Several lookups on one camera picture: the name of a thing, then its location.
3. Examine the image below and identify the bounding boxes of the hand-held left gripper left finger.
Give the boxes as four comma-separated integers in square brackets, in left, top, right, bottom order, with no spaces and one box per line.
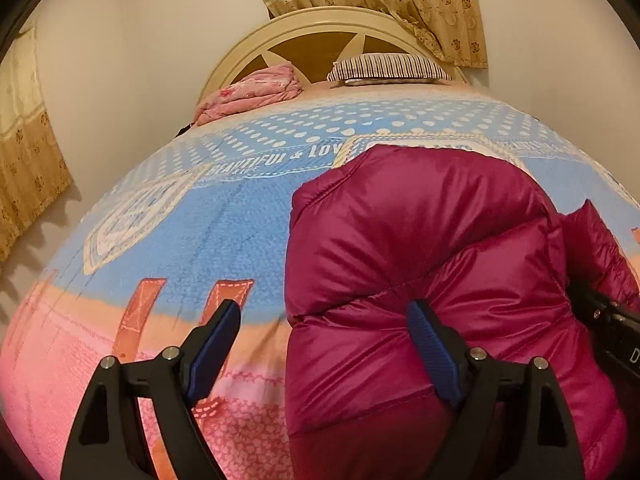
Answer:
[60,299,242,480]

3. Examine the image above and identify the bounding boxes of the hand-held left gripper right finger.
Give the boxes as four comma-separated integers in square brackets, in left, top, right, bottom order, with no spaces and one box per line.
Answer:
[405,299,586,480]

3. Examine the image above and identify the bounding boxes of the magenta puffer jacket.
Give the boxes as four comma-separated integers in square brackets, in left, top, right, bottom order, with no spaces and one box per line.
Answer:
[285,144,640,480]

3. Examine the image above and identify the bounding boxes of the blue pink printed blanket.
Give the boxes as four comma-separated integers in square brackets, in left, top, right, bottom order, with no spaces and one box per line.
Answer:
[0,84,640,480]

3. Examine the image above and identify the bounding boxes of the folded pink quilt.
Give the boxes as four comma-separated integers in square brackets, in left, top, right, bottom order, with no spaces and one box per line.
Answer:
[192,63,304,127]

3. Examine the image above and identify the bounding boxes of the grey striped pillow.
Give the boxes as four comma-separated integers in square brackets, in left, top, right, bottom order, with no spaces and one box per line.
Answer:
[327,53,452,86]

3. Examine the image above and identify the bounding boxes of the cream wooden headboard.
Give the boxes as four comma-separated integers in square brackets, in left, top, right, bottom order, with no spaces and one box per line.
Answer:
[197,6,471,111]

